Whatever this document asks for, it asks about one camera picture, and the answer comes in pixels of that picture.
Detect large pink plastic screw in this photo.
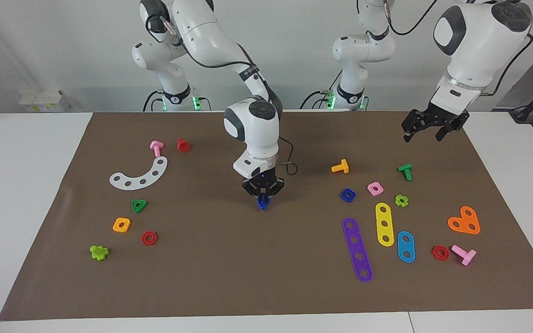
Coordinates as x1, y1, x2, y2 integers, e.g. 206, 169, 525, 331
451, 245, 477, 266

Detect brown table mat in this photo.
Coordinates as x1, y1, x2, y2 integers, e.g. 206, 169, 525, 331
0, 110, 533, 321

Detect yellow three-hole strip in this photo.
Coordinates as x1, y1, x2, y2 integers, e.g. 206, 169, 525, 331
375, 203, 395, 247

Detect orange heart three-hole plate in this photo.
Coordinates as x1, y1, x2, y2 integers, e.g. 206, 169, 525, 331
447, 206, 481, 235

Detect purple four-hole strip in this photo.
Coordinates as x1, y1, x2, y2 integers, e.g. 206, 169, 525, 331
342, 217, 373, 283

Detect blue two-hole strip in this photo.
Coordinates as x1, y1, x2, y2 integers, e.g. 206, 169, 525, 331
397, 231, 416, 263

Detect white curved five-hole plate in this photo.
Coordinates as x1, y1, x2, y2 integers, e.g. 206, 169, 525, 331
109, 156, 168, 191

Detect white box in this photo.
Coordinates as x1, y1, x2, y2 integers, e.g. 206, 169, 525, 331
19, 89, 71, 113

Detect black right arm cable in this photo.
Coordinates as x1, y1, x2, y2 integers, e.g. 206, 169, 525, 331
145, 13, 298, 176

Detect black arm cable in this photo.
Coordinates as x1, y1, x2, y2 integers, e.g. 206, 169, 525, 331
145, 13, 298, 176
384, 0, 533, 98

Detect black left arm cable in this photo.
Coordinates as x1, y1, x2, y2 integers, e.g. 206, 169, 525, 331
384, 0, 533, 98

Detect black base cable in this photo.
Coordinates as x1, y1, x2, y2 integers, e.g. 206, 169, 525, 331
300, 89, 337, 110
143, 89, 164, 112

